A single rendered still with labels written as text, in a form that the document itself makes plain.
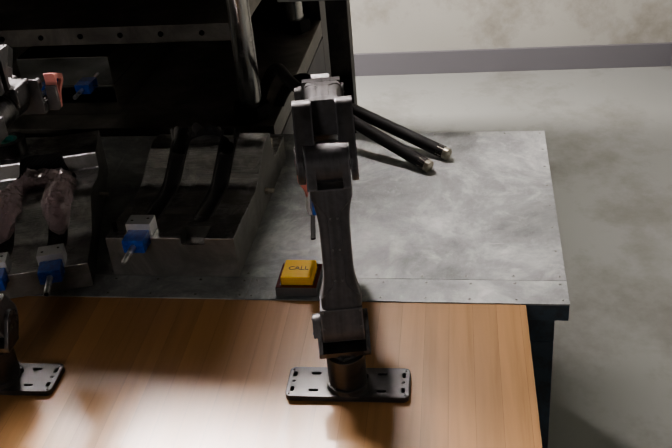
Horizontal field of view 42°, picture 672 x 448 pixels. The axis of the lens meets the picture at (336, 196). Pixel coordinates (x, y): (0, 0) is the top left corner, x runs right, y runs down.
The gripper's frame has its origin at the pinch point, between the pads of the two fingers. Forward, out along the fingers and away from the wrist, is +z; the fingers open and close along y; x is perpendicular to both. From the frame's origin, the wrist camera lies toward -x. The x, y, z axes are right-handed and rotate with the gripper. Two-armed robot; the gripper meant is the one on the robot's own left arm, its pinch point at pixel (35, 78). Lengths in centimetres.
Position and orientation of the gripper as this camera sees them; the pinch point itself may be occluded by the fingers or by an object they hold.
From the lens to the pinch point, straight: 176.3
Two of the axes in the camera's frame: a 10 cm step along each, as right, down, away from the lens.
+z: 1.2, -4.9, 8.6
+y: -9.9, 0.1, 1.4
